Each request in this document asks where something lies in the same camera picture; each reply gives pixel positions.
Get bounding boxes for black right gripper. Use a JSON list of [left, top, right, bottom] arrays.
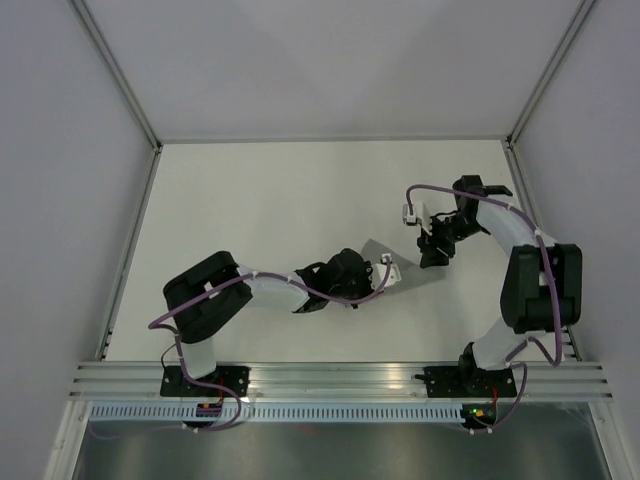
[[416, 213, 484, 270]]

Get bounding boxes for grey cloth napkin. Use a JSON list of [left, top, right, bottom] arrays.
[[360, 239, 445, 295]]

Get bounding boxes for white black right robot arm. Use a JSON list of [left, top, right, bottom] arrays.
[[406, 175, 583, 395]]

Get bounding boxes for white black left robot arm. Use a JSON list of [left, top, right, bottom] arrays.
[[162, 248, 374, 396]]

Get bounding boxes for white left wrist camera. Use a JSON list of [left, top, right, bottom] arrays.
[[371, 253, 402, 290]]

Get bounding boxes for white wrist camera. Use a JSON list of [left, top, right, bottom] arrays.
[[371, 253, 402, 290], [402, 201, 432, 235]]

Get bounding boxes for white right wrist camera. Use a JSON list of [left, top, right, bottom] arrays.
[[402, 201, 432, 235]]

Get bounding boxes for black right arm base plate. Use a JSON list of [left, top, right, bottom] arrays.
[[413, 366, 517, 399]]

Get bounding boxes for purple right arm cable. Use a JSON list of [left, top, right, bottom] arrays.
[[404, 183, 564, 436]]

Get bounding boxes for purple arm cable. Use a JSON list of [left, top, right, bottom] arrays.
[[404, 183, 564, 436], [89, 259, 391, 441]]

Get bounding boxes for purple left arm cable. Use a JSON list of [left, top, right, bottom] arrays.
[[89, 259, 391, 441]]

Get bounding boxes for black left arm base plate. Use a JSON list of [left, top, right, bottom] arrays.
[[160, 347, 250, 400]]

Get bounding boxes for white slotted cable duct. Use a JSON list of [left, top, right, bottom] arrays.
[[89, 402, 464, 424]]

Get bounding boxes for aluminium mounting rail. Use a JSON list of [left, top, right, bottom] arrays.
[[68, 361, 613, 403]]

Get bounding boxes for right aluminium frame post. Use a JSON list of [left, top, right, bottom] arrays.
[[504, 0, 601, 146]]

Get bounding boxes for aluminium frame post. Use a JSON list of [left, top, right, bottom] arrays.
[[67, 0, 162, 151], [504, 0, 601, 146]]

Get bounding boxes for left aluminium frame post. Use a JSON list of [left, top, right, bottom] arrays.
[[67, 0, 162, 151]]

